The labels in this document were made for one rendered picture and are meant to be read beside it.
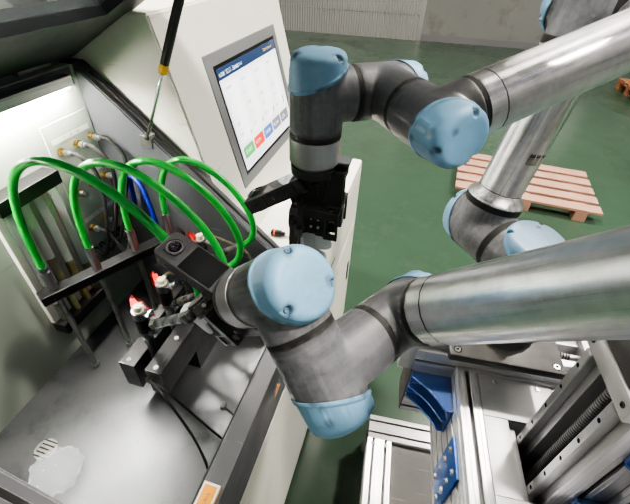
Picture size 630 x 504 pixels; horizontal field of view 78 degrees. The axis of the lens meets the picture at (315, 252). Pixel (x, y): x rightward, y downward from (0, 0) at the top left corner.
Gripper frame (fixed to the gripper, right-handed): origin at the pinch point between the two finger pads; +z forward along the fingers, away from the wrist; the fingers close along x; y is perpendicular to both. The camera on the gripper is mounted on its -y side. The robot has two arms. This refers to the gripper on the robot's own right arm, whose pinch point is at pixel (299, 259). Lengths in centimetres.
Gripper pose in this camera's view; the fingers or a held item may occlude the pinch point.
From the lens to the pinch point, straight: 71.7
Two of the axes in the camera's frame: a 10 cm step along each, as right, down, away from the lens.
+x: 2.8, -6.1, 7.5
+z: -0.3, 7.7, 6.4
